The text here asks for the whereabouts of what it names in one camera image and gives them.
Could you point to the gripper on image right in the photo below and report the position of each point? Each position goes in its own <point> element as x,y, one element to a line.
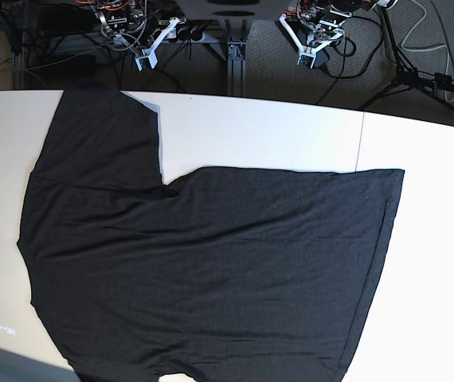
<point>320,34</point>

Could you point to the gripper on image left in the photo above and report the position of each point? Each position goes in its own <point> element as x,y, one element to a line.
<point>124,41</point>

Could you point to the black T-shirt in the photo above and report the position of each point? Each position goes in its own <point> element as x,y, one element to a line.
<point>225,274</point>

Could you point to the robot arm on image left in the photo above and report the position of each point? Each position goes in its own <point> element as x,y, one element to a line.
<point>136,26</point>

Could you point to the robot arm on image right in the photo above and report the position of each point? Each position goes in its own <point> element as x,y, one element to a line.
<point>317,10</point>

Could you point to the grey power strip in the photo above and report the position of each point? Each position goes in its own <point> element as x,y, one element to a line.
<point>191,34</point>

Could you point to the black power brick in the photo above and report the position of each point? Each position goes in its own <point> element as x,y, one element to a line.
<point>321,58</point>

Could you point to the black tripod stand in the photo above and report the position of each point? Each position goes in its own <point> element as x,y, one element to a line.
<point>407,76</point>

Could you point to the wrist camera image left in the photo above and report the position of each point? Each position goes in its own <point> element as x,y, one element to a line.
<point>146,62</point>

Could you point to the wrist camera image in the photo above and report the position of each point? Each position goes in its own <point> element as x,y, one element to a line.
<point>146,62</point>
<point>307,60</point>

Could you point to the grey base plate top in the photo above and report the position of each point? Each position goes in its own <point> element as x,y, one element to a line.
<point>236,9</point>

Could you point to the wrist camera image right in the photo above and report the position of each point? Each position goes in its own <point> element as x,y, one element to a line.
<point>307,60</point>

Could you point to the aluminium frame post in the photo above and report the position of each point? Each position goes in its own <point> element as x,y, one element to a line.
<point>236,38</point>

